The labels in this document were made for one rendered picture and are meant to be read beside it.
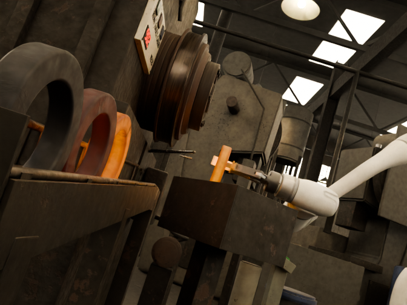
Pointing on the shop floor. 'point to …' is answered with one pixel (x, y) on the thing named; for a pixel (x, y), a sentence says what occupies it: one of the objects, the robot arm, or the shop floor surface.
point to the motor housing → (160, 270)
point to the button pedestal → (276, 283)
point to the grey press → (372, 220)
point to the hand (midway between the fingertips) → (221, 163)
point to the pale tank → (292, 140)
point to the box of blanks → (316, 276)
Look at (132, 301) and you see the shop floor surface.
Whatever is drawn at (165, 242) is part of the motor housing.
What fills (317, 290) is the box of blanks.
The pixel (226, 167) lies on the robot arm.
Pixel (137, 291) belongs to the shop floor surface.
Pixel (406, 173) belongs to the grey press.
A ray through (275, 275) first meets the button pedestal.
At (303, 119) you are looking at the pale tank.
